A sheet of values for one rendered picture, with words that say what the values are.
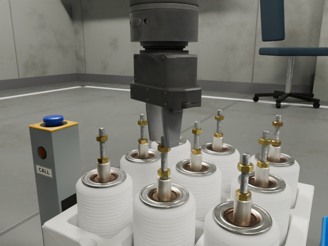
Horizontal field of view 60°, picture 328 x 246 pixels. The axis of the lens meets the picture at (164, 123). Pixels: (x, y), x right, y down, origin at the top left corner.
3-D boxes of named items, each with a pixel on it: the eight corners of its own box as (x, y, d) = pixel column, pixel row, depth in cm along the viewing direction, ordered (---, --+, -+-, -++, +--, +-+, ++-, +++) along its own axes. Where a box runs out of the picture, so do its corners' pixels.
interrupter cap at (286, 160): (259, 168, 54) (260, 164, 53) (250, 153, 61) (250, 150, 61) (300, 169, 53) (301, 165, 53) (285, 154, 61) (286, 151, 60)
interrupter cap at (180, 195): (176, 182, 48) (176, 178, 48) (198, 205, 41) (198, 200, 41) (133, 190, 45) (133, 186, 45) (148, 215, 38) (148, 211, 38)
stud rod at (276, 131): (277, 151, 57) (281, 114, 55) (277, 153, 56) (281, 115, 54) (272, 150, 57) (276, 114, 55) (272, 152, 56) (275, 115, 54)
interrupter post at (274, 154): (269, 163, 56) (271, 147, 55) (265, 158, 58) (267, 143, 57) (281, 163, 56) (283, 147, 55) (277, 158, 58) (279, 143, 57)
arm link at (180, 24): (112, 98, 42) (109, 10, 39) (165, 92, 47) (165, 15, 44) (165, 112, 32) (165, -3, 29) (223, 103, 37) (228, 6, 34)
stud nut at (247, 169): (247, 174, 34) (247, 167, 34) (235, 170, 35) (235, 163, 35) (255, 169, 36) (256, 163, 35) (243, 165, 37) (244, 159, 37)
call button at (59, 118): (52, 129, 57) (51, 119, 56) (39, 127, 59) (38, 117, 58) (68, 125, 60) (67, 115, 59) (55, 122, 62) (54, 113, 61)
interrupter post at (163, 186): (168, 192, 44) (168, 173, 44) (174, 199, 42) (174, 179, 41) (153, 195, 44) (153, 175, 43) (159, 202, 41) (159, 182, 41)
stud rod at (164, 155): (168, 185, 42) (169, 136, 40) (163, 186, 42) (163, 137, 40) (165, 182, 43) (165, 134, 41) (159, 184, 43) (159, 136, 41)
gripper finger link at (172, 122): (161, 148, 39) (161, 103, 37) (179, 143, 41) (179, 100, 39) (168, 151, 38) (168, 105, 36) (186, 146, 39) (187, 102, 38)
